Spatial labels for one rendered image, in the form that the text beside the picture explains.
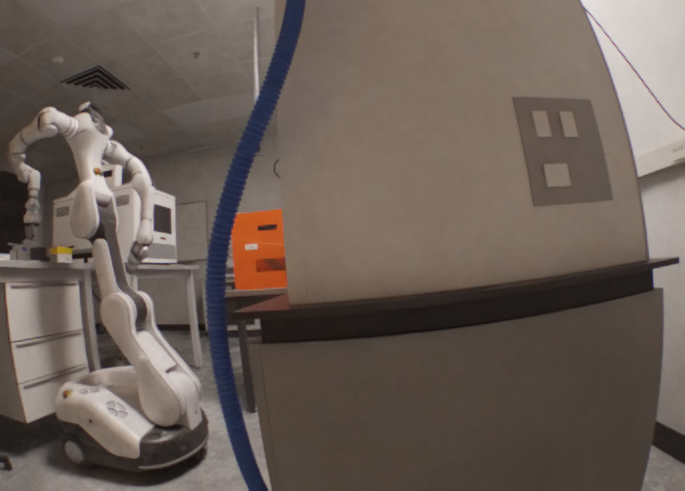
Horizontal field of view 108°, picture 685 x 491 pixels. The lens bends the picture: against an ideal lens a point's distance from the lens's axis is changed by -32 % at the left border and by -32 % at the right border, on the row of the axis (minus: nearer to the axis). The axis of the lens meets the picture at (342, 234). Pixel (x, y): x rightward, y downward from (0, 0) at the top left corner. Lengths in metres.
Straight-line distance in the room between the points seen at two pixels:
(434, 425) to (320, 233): 0.36
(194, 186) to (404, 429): 5.37
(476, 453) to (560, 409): 0.17
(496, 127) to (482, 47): 0.17
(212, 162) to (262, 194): 0.99
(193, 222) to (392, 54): 5.13
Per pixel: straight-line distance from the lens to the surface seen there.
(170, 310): 5.85
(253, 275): 2.00
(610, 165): 0.76
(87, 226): 1.63
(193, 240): 5.60
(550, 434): 0.71
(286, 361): 0.58
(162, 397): 1.49
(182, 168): 5.92
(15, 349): 1.79
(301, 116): 0.63
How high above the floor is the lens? 0.79
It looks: 5 degrees up
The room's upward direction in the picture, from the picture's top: 5 degrees counter-clockwise
